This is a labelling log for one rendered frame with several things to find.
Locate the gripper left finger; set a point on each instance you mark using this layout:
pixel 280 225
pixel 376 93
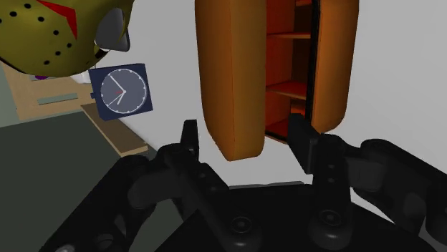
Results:
pixel 190 167

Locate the orange open book holder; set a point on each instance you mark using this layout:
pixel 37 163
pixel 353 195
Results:
pixel 251 69

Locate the olive hockey mask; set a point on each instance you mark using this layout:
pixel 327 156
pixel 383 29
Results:
pixel 52 33

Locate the dark blue square clock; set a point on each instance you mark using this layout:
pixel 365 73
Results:
pixel 122 91

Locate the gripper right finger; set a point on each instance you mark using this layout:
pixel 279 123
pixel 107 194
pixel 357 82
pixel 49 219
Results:
pixel 324 157

